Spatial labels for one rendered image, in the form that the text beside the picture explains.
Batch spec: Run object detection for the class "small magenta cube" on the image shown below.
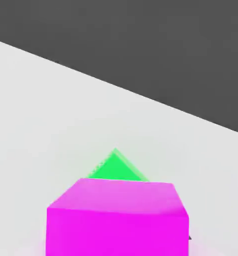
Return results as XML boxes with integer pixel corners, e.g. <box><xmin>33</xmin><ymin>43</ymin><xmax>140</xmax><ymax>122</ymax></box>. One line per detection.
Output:
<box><xmin>46</xmin><ymin>177</ymin><xmax>190</xmax><ymax>256</ymax></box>

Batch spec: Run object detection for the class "small green cube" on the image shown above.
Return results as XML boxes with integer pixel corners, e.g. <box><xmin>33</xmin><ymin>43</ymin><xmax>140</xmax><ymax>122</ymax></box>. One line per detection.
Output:
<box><xmin>87</xmin><ymin>147</ymin><xmax>151</xmax><ymax>183</ymax></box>

